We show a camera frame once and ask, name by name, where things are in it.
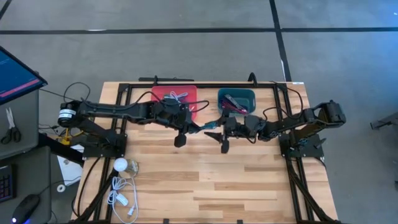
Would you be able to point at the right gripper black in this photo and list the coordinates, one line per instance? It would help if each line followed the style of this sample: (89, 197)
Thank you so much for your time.
(234, 126)

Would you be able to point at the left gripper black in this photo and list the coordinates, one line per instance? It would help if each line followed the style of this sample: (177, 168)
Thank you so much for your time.
(171, 113)

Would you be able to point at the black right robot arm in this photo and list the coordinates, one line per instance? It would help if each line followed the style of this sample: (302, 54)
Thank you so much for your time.
(280, 127)

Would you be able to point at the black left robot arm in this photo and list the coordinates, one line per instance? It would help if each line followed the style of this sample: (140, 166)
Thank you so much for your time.
(118, 109)

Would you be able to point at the teal plastic bin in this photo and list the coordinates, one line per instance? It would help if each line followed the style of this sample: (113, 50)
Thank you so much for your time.
(245, 93)

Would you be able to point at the pink red plastic bin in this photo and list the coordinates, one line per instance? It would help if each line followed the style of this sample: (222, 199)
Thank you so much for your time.
(157, 91)

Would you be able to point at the white globe lamp gold base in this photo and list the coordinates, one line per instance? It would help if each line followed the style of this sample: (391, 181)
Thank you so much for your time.
(120, 165)

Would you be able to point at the yellow clamp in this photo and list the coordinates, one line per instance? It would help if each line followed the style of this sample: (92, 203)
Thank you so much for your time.
(66, 140)

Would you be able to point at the white paper sheet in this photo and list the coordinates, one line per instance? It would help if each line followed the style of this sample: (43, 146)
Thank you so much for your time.
(70, 171)

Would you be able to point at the black diagonal stand beam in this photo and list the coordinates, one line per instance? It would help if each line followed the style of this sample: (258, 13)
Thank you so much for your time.
(59, 149)

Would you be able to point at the grey metal stand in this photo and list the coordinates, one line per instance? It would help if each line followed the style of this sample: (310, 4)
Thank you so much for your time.
(387, 124)

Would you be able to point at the grey side desk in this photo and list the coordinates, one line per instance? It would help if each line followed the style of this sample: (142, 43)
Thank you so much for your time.
(28, 174)

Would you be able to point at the computer monitor blue screen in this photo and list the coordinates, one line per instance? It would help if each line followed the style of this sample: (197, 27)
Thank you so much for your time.
(15, 77)

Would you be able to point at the black computer mouse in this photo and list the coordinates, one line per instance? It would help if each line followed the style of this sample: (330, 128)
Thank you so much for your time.
(26, 208)

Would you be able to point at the black keyboard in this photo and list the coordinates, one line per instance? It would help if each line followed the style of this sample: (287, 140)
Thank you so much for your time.
(6, 185)

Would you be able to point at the black aluminium table frame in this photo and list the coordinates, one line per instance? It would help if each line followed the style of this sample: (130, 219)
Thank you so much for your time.
(202, 85)

